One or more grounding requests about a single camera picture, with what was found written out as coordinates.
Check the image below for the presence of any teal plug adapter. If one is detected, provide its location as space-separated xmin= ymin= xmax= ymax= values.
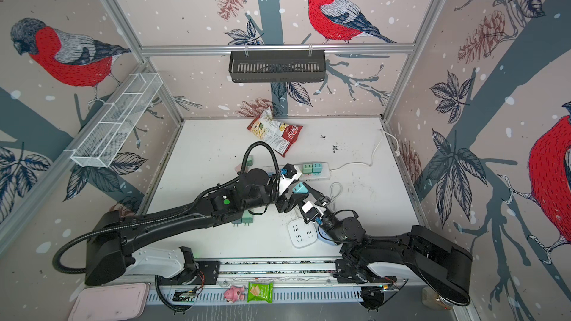
xmin=292 ymin=182 xmax=309 ymax=195
xmin=312 ymin=163 xmax=323 ymax=174

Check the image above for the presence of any light green plug adapter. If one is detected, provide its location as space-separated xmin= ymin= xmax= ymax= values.
xmin=302 ymin=163 xmax=312 ymax=175

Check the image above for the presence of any white multicolour power strip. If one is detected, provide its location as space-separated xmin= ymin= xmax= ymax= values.
xmin=262 ymin=161 xmax=332 ymax=184

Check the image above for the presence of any green plug adapter front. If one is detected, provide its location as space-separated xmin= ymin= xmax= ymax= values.
xmin=232 ymin=212 xmax=254 ymax=227

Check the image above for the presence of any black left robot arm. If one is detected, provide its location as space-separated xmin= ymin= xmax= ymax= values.
xmin=52 ymin=142 xmax=303 ymax=286

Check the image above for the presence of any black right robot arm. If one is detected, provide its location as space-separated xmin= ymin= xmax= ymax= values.
xmin=291 ymin=182 xmax=473 ymax=306

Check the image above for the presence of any blue square power socket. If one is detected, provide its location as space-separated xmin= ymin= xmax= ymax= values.
xmin=318 ymin=225 xmax=338 ymax=246

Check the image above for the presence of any white square power socket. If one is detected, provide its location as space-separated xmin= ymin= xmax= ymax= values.
xmin=287 ymin=218 xmax=318 ymax=249

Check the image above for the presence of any red white chips bag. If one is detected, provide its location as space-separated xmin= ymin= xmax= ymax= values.
xmin=247 ymin=108 xmax=303 ymax=157

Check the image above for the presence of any green snack packet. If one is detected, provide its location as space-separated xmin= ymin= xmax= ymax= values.
xmin=247 ymin=282 xmax=274 ymax=303

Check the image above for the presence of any pink toy pig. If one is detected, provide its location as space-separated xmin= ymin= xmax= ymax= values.
xmin=224 ymin=285 xmax=246 ymax=303

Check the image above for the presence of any glass jar with lid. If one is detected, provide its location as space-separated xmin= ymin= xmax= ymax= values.
xmin=422 ymin=287 xmax=453 ymax=311

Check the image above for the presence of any pink tray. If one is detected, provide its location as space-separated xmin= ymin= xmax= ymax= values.
xmin=68 ymin=283 xmax=150 ymax=321

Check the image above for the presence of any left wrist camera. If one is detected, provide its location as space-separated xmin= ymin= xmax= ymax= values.
xmin=278 ymin=163 xmax=303 ymax=196

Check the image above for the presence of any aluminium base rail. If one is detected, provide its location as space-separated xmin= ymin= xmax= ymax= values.
xmin=91 ymin=256 xmax=429 ymax=306

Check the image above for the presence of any power strip white cable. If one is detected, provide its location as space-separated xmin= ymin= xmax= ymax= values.
xmin=329 ymin=128 xmax=402 ymax=171

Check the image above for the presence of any black hanging wire basket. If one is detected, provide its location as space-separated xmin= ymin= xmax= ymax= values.
xmin=228 ymin=50 xmax=327 ymax=83

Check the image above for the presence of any white wire mesh shelf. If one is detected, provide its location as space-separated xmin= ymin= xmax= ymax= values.
xmin=71 ymin=72 xmax=163 ymax=167

